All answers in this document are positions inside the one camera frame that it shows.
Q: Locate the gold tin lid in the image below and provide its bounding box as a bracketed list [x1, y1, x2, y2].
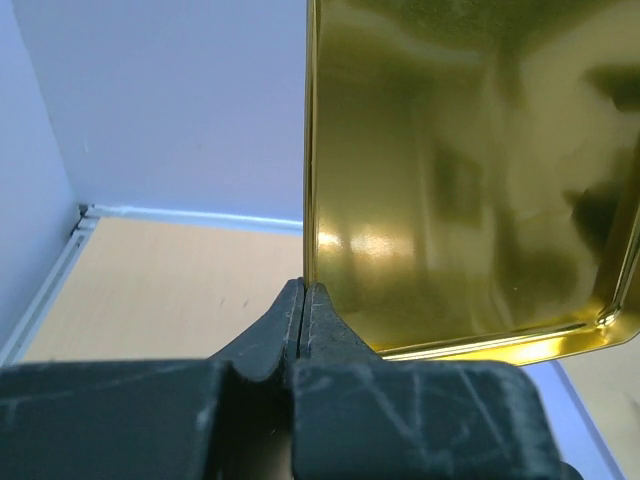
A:
[304, 1, 639, 364]

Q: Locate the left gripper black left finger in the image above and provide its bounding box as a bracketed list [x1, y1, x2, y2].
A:
[1, 279, 305, 479]

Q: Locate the lilac plastic tray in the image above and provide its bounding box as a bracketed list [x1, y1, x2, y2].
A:
[544, 361, 639, 479]

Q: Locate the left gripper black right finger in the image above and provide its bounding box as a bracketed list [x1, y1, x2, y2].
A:
[292, 283, 565, 479]

